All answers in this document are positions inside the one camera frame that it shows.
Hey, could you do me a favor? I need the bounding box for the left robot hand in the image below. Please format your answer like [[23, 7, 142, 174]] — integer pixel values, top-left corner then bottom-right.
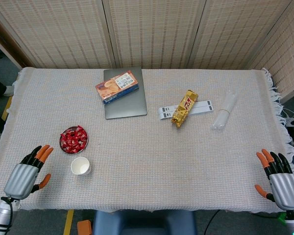
[[3, 144, 54, 200]]

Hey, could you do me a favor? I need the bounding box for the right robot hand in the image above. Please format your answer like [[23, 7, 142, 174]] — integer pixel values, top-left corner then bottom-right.
[[254, 148, 294, 212]]

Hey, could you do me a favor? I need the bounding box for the white paper cup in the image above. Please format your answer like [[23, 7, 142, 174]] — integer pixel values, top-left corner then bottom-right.
[[71, 156, 93, 176]]

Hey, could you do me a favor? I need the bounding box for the red candy heap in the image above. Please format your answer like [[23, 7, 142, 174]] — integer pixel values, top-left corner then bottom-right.
[[60, 125, 87, 154]]

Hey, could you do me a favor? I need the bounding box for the metal dish of red candies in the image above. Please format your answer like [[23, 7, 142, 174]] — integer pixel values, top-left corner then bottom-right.
[[59, 126, 89, 154]]

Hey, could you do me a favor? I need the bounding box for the orange block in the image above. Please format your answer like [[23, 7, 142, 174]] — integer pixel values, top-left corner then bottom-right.
[[77, 220, 92, 235]]

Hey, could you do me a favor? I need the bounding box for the clear plastic tube bundle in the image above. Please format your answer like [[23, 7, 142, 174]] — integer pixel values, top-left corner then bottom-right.
[[212, 90, 238, 130]]

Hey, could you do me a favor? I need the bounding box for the white woven tablecloth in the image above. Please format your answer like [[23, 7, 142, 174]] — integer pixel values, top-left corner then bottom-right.
[[0, 67, 294, 213]]

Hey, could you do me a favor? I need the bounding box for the grey closed laptop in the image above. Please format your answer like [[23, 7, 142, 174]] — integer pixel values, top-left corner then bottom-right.
[[103, 66, 148, 120]]

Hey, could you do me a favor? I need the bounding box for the blue padded seat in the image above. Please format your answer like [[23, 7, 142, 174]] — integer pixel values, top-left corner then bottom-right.
[[92, 210, 197, 235]]

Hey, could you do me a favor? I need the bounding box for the gold snack packet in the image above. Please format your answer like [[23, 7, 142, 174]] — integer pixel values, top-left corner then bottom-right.
[[171, 89, 199, 129]]

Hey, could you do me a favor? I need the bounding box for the orange blue biscuit box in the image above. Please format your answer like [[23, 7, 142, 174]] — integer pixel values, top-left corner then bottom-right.
[[95, 70, 140, 105]]

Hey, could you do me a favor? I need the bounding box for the brown wooden beam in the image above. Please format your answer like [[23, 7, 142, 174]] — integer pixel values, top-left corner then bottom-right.
[[0, 12, 36, 71]]

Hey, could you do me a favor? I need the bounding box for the woven folding screen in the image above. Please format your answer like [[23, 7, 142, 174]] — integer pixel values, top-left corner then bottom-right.
[[0, 0, 294, 97]]

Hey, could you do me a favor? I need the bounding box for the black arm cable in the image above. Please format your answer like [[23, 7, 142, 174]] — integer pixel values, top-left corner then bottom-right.
[[1, 195, 15, 235]]

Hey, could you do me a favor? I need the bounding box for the black floor cable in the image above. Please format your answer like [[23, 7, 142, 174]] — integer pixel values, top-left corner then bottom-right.
[[204, 210, 221, 235]]

